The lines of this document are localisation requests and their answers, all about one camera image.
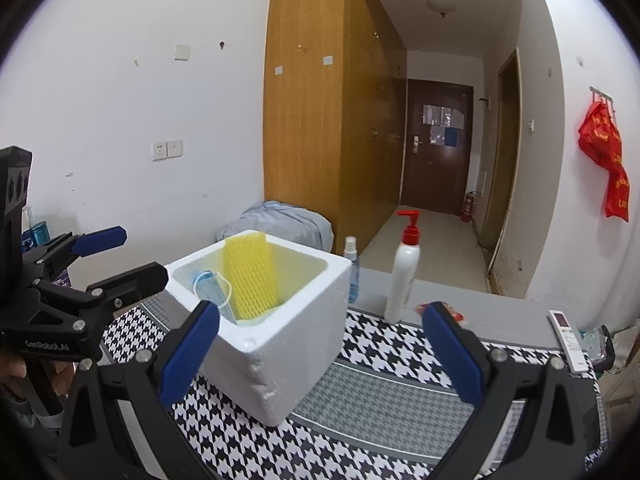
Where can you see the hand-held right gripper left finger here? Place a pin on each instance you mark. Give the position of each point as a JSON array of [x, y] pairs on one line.
[[192, 355]]

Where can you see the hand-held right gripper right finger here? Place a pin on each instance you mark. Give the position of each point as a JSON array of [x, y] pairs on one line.
[[452, 355]]

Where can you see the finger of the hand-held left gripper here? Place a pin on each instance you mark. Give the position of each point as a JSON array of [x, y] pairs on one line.
[[100, 240], [130, 280]]

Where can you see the blue face mask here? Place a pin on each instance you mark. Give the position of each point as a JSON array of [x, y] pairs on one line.
[[212, 292]]

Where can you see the white foam box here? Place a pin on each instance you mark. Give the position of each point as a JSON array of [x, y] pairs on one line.
[[280, 345]]

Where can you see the yellow foam net sleeve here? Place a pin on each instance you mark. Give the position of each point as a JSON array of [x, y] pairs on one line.
[[252, 275]]

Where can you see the person's left forearm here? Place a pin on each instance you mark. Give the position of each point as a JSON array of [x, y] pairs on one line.
[[25, 435]]

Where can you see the person's left hand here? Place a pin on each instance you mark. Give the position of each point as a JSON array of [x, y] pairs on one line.
[[12, 375]]

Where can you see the red snack packet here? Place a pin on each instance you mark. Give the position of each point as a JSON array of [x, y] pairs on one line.
[[452, 312]]

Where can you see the blue plastic bottle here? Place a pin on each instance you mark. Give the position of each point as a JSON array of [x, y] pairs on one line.
[[37, 235]]

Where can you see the houndstooth table cloth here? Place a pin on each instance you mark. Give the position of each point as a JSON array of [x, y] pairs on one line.
[[390, 410]]

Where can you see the white lotion bottle red pump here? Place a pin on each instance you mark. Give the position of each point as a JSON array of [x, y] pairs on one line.
[[402, 275]]

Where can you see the white remote control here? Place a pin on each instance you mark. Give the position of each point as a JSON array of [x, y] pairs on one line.
[[570, 342]]

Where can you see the clear blue spray bottle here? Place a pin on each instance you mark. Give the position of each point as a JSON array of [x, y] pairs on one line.
[[352, 275]]

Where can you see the clear plastic bag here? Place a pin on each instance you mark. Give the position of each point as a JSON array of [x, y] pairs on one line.
[[597, 347]]

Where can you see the red fire extinguisher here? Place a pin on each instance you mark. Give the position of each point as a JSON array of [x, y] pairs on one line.
[[467, 207]]

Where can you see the light blue bedding bundle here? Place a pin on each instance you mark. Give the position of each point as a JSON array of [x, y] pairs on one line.
[[285, 222]]

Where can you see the dark brown door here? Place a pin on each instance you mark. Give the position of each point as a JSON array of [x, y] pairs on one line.
[[435, 175]]

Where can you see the red plastic bag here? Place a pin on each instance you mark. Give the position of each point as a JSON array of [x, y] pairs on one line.
[[600, 135], [619, 192]]

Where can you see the papers on door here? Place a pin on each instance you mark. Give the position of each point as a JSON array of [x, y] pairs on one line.
[[442, 122]]

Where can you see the wooden wardrobe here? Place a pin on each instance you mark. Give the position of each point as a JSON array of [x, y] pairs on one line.
[[320, 110]]

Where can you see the ceiling lamp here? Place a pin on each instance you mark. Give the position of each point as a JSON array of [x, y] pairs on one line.
[[442, 5]]

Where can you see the white wall socket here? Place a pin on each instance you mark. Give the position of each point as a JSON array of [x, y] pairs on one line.
[[159, 150], [175, 148]]

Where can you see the wooden door frame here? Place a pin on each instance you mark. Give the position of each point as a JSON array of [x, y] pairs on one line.
[[505, 160]]

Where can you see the white wall switch plate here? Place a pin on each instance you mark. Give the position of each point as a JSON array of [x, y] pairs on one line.
[[182, 52]]

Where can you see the metal wall hook rack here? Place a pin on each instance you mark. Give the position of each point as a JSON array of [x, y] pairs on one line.
[[602, 95]]

